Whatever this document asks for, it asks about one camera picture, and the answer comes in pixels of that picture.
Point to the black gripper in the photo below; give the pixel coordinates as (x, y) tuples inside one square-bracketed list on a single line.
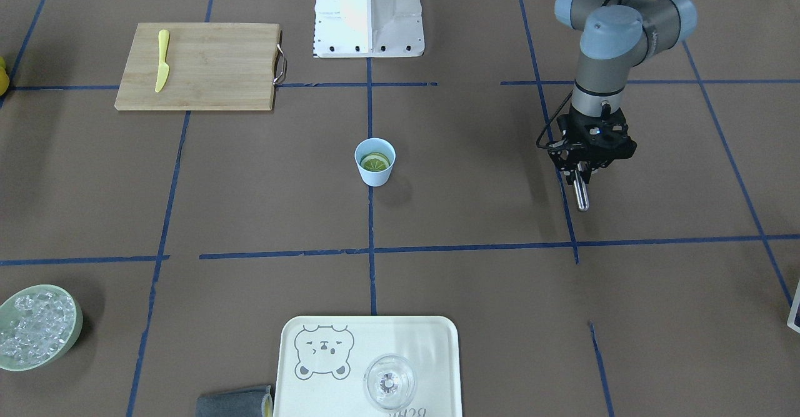
[(567, 155)]

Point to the steel muddler black tip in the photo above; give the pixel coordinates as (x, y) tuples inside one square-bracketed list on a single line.
[(580, 186)]

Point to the yellow lemon half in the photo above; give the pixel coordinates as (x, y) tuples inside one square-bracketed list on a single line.
[(375, 162)]

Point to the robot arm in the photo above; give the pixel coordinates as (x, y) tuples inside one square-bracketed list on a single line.
[(617, 35)]

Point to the light blue cup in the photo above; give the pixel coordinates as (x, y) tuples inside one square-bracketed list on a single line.
[(375, 145)]

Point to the whole yellow lemon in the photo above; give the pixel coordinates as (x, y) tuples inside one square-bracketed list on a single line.
[(5, 80)]

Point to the clear wine glass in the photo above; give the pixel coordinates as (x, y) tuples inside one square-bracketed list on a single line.
[(390, 383)]

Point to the cream bear tray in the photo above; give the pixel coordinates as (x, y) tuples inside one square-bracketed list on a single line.
[(322, 361)]

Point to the bamboo cutting board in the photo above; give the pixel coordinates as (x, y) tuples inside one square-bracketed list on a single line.
[(213, 66)]

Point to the yellow plastic knife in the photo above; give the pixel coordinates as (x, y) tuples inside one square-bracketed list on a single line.
[(163, 68)]

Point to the green bowl of ice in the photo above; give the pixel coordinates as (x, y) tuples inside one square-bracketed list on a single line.
[(38, 325)]

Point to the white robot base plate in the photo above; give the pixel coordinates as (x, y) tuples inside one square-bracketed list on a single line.
[(368, 29)]

